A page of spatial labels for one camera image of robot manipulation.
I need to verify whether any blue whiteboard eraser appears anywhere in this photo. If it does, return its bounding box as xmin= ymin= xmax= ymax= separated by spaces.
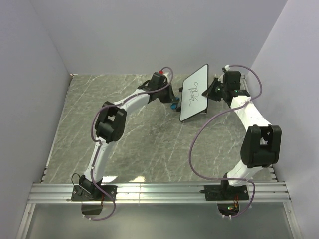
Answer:
xmin=170 ymin=97 xmax=180 ymax=111

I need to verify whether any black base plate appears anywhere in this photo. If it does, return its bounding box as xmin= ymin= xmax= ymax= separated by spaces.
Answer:
xmin=199 ymin=185 xmax=249 ymax=201
xmin=71 ymin=185 xmax=117 ymax=202

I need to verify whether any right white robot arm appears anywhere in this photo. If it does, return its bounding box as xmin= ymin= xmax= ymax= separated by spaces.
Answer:
xmin=202 ymin=70 xmax=282 ymax=199

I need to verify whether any small white whiteboard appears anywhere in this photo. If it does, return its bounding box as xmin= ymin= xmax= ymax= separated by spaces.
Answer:
xmin=179 ymin=64 xmax=209 ymax=122

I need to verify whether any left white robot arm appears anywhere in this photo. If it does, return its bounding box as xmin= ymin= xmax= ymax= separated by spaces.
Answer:
xmin=79 ymin=67 xmax=179 ymax=200

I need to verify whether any aluminium mounting rail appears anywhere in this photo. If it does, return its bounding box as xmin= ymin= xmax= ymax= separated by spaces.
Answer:
xmin=27 ymin=182 xmax=291 ymax=204

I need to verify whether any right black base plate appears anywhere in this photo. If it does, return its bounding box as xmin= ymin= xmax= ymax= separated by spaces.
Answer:
xmin=199 ymin=185 xmax=249 ymax=201

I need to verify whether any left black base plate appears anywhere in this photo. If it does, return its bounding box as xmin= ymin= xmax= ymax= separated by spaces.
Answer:
xmin=71 ymin=185 xmax=117 ymax=202

